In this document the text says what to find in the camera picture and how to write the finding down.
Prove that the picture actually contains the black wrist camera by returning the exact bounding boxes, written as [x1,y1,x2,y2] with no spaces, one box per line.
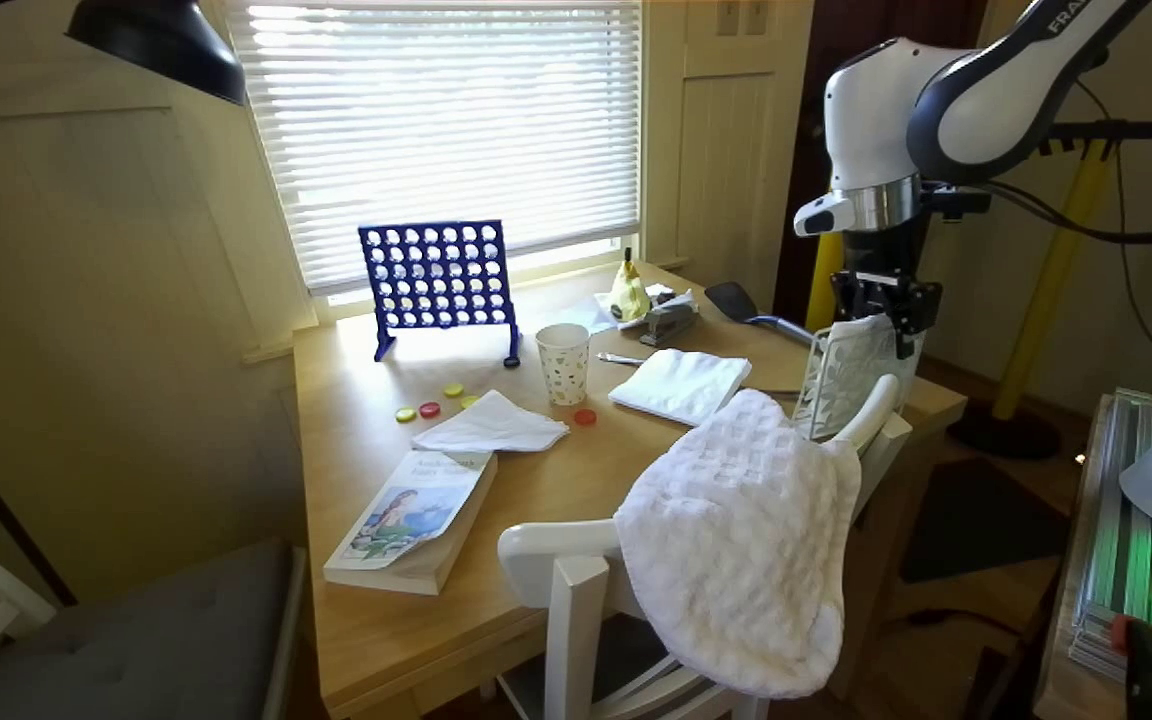
[917,178,1000,224]

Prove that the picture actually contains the yellow tripod stand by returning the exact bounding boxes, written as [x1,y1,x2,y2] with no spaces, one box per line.
[803,131,1120,429]

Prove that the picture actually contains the black camera cable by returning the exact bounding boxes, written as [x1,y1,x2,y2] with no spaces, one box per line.
[951,177,1152,253]

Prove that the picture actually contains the grey upholstered seat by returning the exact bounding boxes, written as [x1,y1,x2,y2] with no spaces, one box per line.
[0,535,314,720]

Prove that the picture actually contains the white paper sheet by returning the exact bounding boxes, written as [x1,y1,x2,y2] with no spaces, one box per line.
[410,388,571,458]
[581,290,624,337]

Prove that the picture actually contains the black round stand base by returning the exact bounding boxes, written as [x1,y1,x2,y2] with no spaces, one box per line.
[945,399,1066,464]

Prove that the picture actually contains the black and red device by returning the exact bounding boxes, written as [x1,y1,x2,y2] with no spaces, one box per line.
[1103,611,1152,720]

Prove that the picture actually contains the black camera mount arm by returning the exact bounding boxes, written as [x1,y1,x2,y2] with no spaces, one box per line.
[1036,101,1152,164]

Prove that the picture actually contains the illustrated paperback book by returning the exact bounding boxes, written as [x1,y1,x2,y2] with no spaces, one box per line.
[322,443,500,598]

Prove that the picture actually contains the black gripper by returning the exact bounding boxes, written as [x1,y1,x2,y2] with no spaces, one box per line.
[827,265,950,365]

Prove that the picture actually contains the white wooden chair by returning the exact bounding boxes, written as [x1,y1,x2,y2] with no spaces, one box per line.
[491,372,921,720]

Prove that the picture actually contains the blue connect four grid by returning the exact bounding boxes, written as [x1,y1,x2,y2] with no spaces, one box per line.
[356,217,530,372]

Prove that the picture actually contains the folded white cloth napkin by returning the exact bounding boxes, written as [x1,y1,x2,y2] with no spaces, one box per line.
[605,343,756,433]

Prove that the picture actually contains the small grey box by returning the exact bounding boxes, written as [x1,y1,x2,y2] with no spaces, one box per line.
[639,290,706,350]

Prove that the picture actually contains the white quilted towel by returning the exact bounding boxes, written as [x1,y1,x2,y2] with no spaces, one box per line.
[613,385,870,705]

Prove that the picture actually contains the metal robot base platform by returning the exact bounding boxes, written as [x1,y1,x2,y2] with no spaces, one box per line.
[1032,385,1152,720]

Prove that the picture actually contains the wide white window blinds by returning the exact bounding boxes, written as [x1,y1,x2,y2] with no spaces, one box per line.
[225,0,647,301]

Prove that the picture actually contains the white panelled door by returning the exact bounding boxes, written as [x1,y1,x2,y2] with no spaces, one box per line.
[635,0,819,313]

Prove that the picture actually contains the black floor mat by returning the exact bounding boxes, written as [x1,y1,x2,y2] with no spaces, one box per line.
[895,455,1076,587]

